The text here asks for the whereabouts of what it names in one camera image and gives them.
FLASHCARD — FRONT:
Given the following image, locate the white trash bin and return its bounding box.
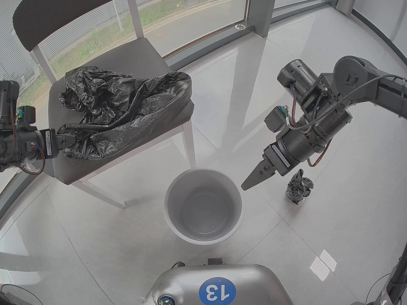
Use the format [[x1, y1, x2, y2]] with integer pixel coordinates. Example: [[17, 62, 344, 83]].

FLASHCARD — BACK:
[[164, 169, 246, 244]]

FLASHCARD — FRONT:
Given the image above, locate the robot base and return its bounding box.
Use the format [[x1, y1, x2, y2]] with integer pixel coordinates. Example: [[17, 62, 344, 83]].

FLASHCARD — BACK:
[[145, 258, 294, 305]]

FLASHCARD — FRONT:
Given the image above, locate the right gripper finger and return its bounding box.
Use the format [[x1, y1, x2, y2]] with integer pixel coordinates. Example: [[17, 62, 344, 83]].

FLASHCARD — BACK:
[[241, 157, 270, 190], [243, 166, 277, 190]]

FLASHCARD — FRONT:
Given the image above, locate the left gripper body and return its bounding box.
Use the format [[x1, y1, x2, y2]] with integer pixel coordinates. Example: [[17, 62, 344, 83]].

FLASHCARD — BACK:
[[14, 127, 58, 171]]

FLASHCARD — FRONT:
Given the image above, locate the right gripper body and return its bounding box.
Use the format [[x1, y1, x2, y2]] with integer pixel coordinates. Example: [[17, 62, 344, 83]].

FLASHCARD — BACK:
[[263, 105, 353, 176]]

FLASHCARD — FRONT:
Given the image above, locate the black plastic bag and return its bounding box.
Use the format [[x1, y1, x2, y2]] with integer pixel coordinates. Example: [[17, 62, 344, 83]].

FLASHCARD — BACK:
[[59, 65, 193, 161]]

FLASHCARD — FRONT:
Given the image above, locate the crumpled black plastic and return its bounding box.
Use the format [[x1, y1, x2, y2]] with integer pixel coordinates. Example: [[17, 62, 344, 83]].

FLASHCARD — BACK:
[[286, 169, 314, 206]]

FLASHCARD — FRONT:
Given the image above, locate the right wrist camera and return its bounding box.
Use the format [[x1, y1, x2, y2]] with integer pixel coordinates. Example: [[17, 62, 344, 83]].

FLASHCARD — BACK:
[[265, 105, 290, 133]]

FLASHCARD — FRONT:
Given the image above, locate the black cable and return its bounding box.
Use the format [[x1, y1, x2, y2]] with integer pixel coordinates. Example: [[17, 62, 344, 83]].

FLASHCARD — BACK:
[[371, 270, 395, 302], [0, 283, 42, 304], [286, 74, 407, 129]]

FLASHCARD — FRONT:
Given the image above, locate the grey chair with white legs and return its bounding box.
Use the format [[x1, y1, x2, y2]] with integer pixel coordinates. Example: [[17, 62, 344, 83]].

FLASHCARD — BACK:
[[13, 0, 196, 209]]

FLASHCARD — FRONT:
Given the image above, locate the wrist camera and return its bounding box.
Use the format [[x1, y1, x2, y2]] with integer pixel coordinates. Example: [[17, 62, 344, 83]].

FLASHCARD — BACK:
[[16, 105, 36, 132], [265, 105, 290, 133]]

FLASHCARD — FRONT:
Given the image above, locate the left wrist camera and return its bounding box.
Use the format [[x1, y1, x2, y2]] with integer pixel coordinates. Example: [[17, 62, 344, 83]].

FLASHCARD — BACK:
[[16, 105, 36, 132]]

